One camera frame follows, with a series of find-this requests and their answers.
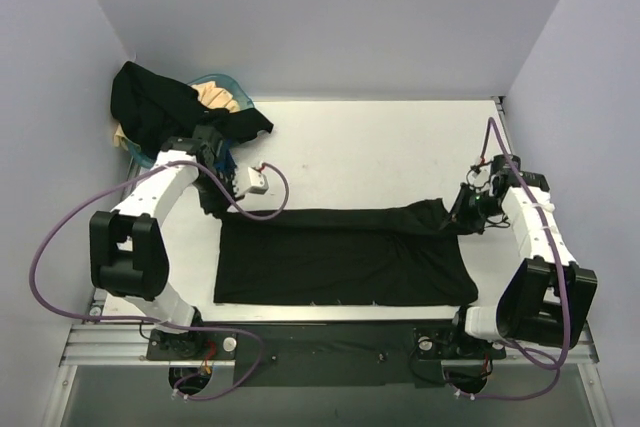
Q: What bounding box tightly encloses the black graphic t shirt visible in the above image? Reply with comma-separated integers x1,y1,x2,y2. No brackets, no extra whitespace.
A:
214,199,479,307

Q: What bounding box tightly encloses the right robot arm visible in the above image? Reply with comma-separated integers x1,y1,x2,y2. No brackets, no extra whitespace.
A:
442,154,598,356

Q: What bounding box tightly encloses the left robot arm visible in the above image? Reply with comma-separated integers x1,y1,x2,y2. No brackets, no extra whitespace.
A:
89,126,235,359

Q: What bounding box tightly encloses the cream t shirt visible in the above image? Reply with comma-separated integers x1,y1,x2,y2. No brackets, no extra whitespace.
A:
113,81,241,151

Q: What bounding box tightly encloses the teal plastic basket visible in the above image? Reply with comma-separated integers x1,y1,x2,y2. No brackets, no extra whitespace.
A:
125,74,254,169

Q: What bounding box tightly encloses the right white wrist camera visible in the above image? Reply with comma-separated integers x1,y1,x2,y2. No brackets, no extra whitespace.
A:
465,160,491,191

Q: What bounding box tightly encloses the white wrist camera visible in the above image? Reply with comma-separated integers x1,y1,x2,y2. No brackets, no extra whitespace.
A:
237,166,269,195
465,160,491,191

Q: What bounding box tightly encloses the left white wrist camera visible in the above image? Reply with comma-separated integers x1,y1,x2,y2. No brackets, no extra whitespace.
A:
237,166,269,195

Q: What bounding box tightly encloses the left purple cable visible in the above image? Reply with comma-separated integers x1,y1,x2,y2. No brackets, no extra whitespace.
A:
28,161,290,403

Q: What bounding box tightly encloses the aluminium frame rail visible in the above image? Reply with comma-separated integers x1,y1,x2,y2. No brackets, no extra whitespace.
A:
59,321,600,368

